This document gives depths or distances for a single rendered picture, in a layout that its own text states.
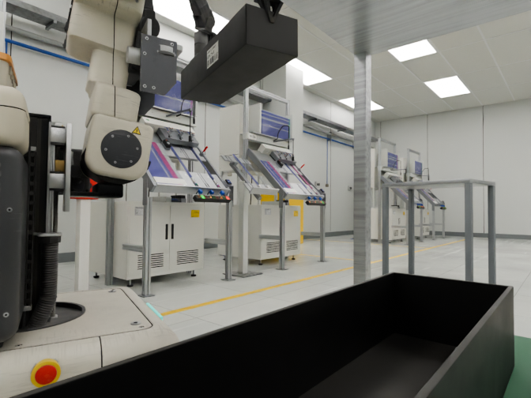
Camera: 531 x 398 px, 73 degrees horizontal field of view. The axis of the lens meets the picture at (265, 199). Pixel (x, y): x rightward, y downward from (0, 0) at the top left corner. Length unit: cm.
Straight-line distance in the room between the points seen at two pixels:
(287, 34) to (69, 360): 98
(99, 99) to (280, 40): 52
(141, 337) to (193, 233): 221
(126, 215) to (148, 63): 179
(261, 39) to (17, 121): 63
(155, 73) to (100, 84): 15
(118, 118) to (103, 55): 19
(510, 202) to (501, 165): 83
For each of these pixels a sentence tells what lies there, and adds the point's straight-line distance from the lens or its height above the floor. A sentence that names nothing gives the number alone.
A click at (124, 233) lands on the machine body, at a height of 39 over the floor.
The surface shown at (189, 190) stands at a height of 70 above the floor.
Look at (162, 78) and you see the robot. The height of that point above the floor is 93.
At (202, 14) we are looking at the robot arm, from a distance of 164.
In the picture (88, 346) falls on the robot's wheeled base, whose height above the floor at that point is 27.
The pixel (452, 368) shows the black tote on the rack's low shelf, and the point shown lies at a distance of 30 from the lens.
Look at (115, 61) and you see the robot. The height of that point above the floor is 98.
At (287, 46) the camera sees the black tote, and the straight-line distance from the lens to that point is 113.
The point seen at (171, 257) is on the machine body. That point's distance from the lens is 297.
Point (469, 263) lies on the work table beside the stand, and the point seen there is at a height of 21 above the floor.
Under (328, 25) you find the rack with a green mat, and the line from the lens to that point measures 78.
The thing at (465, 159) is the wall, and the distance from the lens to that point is 968.
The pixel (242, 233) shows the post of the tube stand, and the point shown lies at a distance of 317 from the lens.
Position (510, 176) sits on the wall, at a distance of 951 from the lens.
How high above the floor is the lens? 56
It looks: 2 degrees up
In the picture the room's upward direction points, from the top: 1 degrees clockwise
